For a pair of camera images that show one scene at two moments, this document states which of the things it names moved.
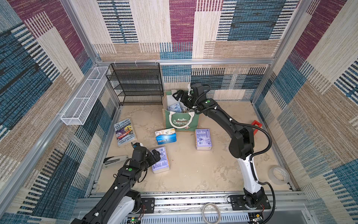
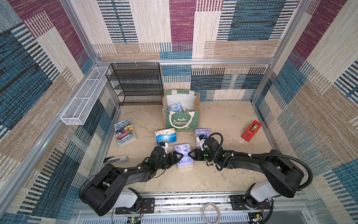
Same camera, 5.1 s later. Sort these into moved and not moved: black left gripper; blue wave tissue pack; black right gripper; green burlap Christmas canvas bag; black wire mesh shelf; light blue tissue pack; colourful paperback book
Moved: black left gripper; black right gripper
Not moved: green burlap Christmas canvas bag; colourful paperback book; blue wave tissue pack; black wire mesh shelf; light blue tissue pack
